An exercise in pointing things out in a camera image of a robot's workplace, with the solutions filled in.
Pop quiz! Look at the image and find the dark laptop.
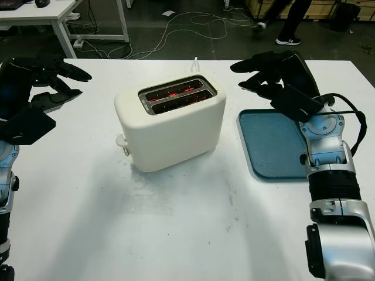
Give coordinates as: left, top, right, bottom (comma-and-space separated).
0, 0, 24, 10

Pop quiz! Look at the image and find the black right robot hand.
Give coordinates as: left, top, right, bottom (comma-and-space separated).
230, 50, 322, 102

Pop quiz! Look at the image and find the white floor cable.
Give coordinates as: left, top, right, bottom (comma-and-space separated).
108, 11, 254, 59

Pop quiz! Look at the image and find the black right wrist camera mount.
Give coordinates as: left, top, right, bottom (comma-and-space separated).
271, 83, 323, 123

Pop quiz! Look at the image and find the white office desk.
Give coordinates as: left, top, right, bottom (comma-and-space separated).
0, 0, 129, 59

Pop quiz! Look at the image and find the blue plastic tray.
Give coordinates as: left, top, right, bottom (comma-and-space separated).
237, 109, 310, 183

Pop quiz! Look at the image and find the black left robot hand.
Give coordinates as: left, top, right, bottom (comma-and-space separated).
0, 56, 92, 121

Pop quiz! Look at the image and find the black waste bin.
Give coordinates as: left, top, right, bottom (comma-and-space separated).
332, 2, 361, 33

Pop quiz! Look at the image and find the wooden crate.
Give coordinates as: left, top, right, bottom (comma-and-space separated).
245, 0, 375, 22

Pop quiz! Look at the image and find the person in black trousers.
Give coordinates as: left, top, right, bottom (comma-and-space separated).
252, 0, 312, 46

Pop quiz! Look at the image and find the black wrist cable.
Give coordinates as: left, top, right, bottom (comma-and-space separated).
318, 93, 367, 156

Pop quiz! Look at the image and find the cream white toaster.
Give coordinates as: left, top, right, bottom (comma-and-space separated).
114, 74, 227, 173

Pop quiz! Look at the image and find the white toaster power cord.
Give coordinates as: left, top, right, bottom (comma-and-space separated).
189, 56, 202, 73

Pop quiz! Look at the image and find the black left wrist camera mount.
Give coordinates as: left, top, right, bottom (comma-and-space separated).
0, 104, 56, 146

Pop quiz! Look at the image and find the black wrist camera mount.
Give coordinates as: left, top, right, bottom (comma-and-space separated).
0, 104, 56, 146
271, 83, 323, 123

